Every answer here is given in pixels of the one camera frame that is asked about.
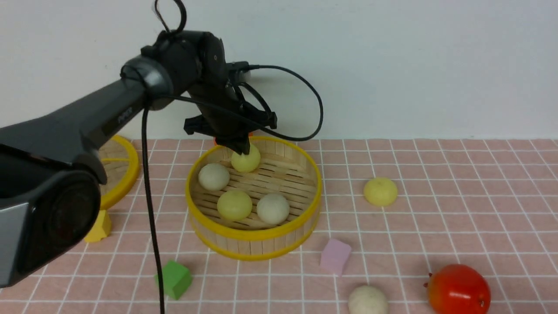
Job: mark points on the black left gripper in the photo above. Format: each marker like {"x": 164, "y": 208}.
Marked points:
{"x": 231, "y": 110}

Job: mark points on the white bun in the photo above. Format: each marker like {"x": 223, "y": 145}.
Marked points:
{"x": 367, "y": 300}
{"x": 273, "y": 209}
{"x": 214, "y": 177}

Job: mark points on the yellow bun bottom edge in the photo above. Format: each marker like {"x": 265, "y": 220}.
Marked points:
{"x": 234, "y": 205}

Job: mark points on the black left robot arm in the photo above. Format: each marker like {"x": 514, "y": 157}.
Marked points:
{"x": 51, "y": 170}

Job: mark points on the bamboo steamer tray yellow rim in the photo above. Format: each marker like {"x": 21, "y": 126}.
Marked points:
{"x": 284, "y": 169}

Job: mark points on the bamboo steamer lid yellow rim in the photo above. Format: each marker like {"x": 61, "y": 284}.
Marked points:
{"x": 121, "y": 164}

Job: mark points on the orange fruit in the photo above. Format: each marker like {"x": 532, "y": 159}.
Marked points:
{"x": 230, "y": 142}

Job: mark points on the pink foam block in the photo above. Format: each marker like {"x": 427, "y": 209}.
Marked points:
{"x": 334, "y": 256}

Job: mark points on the green foam cube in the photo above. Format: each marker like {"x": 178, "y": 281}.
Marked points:
{"x": 176, "y": 278}

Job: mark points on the yellow foam block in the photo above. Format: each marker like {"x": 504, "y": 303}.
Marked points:
{"x": 101, "y": 228}

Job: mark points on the pink checkered tablecloth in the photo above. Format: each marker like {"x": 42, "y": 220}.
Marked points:
{"x": 489, "y": 204}

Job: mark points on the red tomato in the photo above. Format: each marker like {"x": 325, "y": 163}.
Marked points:
{"x": 458, "y": 289}

